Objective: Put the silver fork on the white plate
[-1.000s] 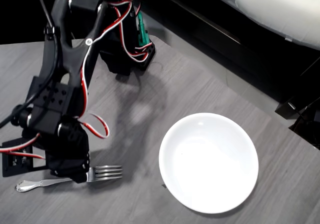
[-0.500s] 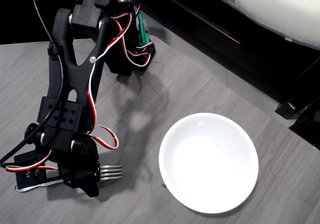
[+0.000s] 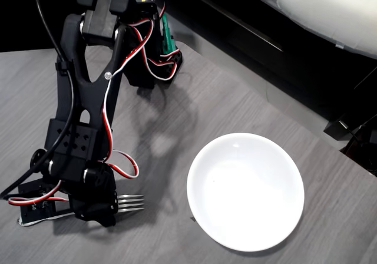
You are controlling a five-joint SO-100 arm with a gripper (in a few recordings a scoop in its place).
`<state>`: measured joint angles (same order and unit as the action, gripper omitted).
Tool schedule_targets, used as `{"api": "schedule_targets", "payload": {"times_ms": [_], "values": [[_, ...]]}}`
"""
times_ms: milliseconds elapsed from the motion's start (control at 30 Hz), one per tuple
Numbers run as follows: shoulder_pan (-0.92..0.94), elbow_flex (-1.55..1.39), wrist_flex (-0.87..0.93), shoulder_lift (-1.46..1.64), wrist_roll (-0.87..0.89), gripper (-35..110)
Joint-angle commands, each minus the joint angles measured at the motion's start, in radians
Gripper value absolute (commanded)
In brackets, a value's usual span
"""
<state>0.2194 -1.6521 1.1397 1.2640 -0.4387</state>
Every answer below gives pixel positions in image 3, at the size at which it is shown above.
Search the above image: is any red white base servo cable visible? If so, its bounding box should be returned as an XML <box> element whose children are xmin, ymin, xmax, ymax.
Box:
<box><xmin>143</xmin><ymin>0</ymin><xmax>178</xmax><ymax>82</ymax></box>

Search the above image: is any white cushion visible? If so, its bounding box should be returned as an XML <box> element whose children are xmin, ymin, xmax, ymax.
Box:
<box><xmin>231</xmin><ymin>0</ymin><xmax>377</xmax><ymax>60</ymax></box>

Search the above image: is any metal fork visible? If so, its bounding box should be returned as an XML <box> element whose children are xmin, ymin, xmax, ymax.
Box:
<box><xmin>18</xmin><ymin>194</ymin><xmax>146</xmax><ymax>227</ymax></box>

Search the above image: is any green circuit board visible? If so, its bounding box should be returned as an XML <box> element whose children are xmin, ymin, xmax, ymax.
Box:
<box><xmin>160</xmin><ymin>12</ymin><xmax>178</xmax><ymax>56</ymax></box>

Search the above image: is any small black box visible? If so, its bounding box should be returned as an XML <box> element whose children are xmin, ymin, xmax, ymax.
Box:
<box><xmin>323</xmin><ymin>118</ymin><xmax>366</xmax><ymax>143</ymax></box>

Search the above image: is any black furniture frame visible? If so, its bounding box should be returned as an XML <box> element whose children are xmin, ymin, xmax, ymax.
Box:
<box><xmin>170</xmin><ymin>0</ymin><xmax>377</xmax><ymax>121</ymax></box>

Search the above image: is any red white arm servo cable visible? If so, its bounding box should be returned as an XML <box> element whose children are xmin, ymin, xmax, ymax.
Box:
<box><xmin>101</xmin><ymin>17</ymin><xmax>156</xmax><ymax>180</ymax></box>

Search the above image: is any white round plate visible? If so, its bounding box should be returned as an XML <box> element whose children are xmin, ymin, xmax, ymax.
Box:
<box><xmin>186</xmin><ymin>132</ymin><xmax>306</xmax><ymax>253</ymax></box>

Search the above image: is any black flat camera mount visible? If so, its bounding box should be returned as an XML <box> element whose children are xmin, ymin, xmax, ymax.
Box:
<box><xmin>17</xmin><ymin>179</ymin><xmax>73</xmax><ymax>227</ymax></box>

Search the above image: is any black camera cable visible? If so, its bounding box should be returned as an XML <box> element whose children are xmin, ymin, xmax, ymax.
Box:
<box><xmin>0</xmin><ymin>0</ymin><xmax>75</xmax><ymax>200</ymax></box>

